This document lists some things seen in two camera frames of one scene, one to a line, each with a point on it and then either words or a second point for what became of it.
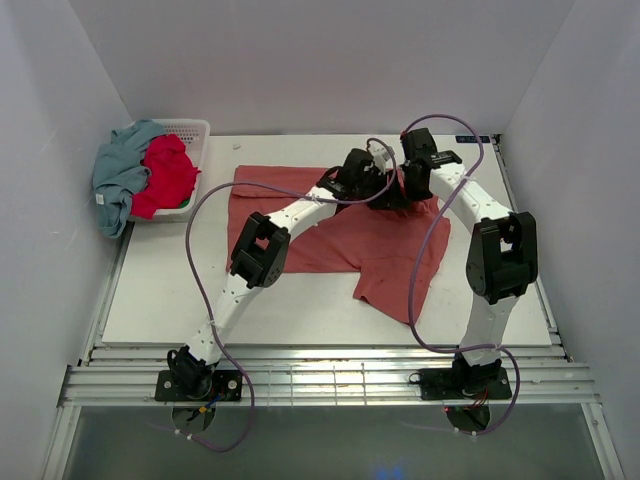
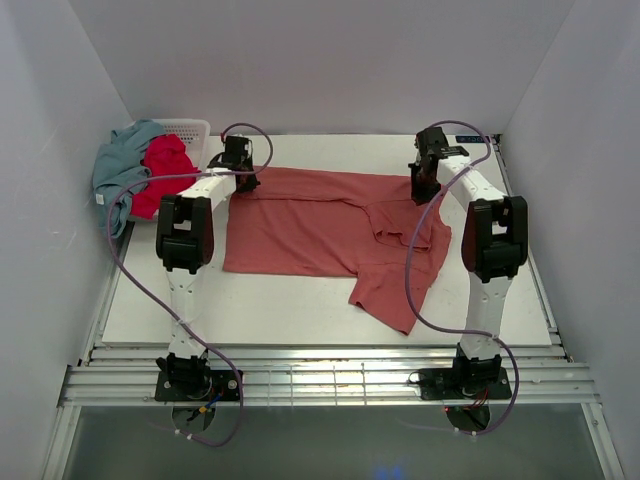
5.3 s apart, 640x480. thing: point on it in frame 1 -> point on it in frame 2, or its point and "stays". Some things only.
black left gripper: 391,199 -> 250,186
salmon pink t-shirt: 393,250 stays
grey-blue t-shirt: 119,174 stays
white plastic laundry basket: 195,133 stays
